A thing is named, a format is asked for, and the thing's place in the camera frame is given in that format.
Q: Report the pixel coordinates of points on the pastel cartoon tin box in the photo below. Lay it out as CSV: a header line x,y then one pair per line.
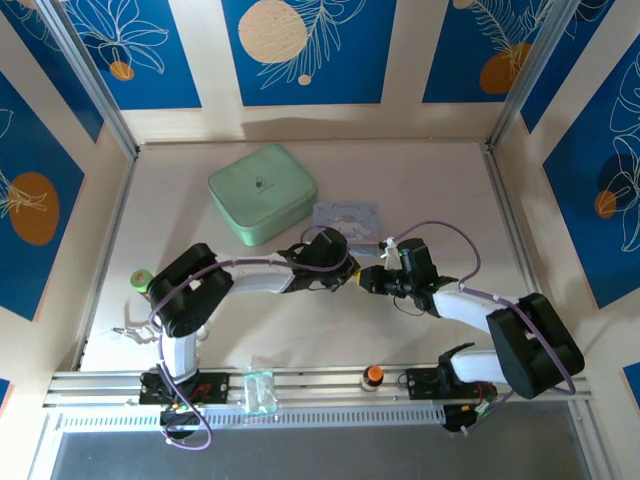
x,y
350,220

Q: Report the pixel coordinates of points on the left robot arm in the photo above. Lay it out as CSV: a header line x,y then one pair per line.
x,y
190,295

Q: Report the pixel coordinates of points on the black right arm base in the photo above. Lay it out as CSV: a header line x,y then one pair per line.
x,y
425,385

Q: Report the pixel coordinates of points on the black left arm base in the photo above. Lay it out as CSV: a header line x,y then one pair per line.
x,y
210,387

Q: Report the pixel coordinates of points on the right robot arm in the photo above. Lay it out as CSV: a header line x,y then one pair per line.
x,y
530,345

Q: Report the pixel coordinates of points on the mint green zip case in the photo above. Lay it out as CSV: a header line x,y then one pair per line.
x,y
260,195

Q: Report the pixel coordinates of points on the orange capped small bottle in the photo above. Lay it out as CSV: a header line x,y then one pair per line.
x,y
372,376

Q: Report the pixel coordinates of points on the green cylindrical can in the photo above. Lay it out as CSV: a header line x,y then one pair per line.
x,y
141,281

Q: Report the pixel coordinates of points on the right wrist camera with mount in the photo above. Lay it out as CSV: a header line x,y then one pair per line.
x,y
390,248

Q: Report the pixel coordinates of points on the aluminium front frame rail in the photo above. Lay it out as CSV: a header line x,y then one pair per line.
x,y
320,380

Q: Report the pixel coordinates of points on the aluminium side rail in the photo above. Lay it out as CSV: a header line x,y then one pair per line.
x,y
117,225
505,200

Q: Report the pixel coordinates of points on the aluminium frame post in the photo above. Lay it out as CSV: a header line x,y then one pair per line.
x,y
525,75
90,75

